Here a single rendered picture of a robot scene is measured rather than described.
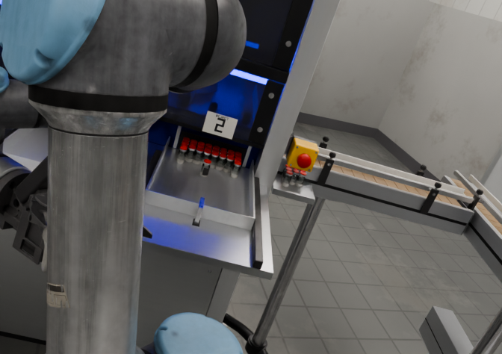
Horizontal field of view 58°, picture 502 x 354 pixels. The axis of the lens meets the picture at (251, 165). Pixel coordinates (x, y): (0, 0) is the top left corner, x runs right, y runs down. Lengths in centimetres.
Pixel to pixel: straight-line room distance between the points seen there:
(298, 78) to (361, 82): 409
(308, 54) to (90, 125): 89
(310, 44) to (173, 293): 89
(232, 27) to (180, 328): 36
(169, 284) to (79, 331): 109
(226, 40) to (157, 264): 113
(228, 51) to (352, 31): 465
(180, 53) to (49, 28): 11
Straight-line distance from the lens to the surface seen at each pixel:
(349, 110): 535
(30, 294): 170
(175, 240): 98
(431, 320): 182
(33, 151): 122
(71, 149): 40
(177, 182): 119
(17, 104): 76
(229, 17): 43
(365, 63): 524
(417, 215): 159
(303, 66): 121
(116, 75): 37
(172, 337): 59
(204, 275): 150
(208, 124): 125
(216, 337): 61
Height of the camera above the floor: 144
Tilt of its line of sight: 23 degrees down
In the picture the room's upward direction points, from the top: 19 degrees clockwise
